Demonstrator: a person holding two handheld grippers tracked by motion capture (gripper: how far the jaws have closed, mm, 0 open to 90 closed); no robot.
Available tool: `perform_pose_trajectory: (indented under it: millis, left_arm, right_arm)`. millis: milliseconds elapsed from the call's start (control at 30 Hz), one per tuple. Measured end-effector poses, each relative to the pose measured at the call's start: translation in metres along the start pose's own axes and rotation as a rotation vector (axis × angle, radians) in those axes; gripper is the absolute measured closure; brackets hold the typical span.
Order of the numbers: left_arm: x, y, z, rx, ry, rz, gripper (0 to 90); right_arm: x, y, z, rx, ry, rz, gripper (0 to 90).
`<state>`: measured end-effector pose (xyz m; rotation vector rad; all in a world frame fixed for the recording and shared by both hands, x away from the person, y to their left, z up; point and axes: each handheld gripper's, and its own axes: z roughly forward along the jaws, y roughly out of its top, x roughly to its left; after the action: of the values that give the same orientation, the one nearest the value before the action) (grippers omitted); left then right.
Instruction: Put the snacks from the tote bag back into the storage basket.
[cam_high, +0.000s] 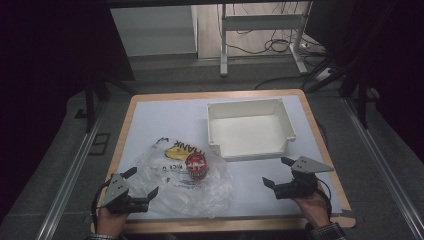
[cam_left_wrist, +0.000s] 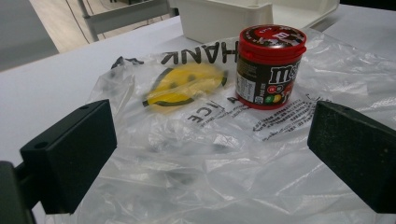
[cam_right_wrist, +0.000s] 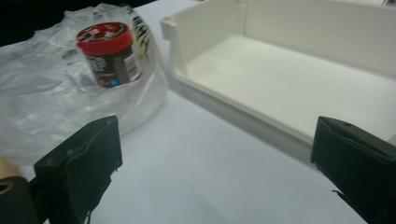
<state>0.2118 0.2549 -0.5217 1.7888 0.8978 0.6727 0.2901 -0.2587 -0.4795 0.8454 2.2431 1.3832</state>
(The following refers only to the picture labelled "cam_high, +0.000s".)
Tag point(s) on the wooden table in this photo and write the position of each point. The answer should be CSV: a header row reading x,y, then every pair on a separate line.
x,y
233,225

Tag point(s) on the white plastic box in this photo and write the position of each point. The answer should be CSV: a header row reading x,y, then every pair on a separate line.
x,y
250,135

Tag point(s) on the clear printed plastic bag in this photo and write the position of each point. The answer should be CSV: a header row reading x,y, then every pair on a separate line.
x,y
180,196

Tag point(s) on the person's right hand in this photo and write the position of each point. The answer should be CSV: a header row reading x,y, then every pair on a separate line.
x,y
315,208

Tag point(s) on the red can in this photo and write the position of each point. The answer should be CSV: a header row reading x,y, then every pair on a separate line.
x,y
196,166

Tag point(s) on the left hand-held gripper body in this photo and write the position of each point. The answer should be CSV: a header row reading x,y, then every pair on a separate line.
x,y
115,193

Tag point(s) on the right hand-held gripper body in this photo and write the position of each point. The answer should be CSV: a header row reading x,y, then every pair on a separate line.
x,y
296,186

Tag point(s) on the white metal desk frame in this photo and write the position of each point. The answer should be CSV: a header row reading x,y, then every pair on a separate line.
x,y
263,22

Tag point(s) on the person's left hand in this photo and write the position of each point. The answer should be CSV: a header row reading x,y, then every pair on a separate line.
x,y
111,223

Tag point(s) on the white panel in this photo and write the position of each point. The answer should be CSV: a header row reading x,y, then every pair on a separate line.
x,y
153,30

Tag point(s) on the white power strip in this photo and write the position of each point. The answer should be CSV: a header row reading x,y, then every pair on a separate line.
x,y
324,75

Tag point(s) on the black floor bracket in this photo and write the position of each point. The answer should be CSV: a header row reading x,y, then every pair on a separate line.
x,y
100,144

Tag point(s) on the black metal stand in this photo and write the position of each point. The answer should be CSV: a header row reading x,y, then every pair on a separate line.
x,y
89,106
361,100

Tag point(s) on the white table mat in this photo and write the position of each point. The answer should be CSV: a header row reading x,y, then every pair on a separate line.
x,y
170,116

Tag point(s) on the metal floor rail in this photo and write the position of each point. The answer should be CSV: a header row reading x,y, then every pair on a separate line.
x,y
383,166
70,180

